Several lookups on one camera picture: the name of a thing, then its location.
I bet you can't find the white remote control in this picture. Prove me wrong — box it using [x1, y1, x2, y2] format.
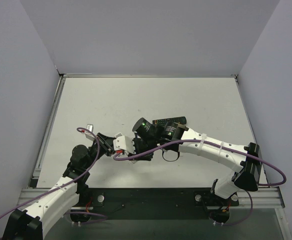
[113, 132, 137, 161]

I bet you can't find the black tv remote control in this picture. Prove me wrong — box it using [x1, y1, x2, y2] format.
[152, 116, 187, 127]

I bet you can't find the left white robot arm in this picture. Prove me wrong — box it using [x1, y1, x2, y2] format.
[2, 128, 115, 240]

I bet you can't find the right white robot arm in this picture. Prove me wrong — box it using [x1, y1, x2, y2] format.
[132, 117, 262, 199]

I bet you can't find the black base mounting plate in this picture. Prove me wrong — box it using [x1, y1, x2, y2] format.
[71, 187, 239, 220]

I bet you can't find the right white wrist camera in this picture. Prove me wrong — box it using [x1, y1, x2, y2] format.
[113, 135, 136, 156]

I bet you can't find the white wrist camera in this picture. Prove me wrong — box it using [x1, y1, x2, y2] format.
[83, 124, 95, 141]
[113, 135, 136, 156]

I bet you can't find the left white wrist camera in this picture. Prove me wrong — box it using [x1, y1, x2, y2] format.
[83, 124, 95, 141]

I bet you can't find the aluminium front rail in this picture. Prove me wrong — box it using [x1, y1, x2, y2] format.
[17, 187, 285, 209]

